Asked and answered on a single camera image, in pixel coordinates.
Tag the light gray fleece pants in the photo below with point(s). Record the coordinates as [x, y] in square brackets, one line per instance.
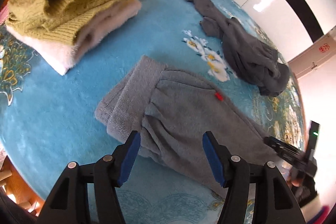
[183, 108]

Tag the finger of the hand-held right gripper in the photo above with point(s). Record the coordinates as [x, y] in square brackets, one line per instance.
[279, 146]

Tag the person's right forearm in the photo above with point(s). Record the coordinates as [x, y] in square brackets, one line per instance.
[309, 195]

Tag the person's right hand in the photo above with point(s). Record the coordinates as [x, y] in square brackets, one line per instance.
[295, 182]

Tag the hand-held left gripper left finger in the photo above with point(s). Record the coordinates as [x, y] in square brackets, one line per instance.
[130, 158]

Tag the red door decoration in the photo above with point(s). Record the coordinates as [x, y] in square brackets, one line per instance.
[324, 48]

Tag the charcoal cloth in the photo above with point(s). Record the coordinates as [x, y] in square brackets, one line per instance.
[279, 79]

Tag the beige door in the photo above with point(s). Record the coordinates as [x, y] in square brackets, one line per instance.
[328, 58]

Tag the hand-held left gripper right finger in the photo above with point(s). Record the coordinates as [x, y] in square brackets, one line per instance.
[214, 158]

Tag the white fluffy sweater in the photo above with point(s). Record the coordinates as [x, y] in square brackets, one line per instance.
[105, 22]

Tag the wooden bed side rail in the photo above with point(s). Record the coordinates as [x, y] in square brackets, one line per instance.
[15, 187]

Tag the dark gray garment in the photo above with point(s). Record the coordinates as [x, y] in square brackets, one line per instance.
[236, 48]

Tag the white wardrobe with black band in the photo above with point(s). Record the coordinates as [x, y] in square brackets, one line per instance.
[275, 16]

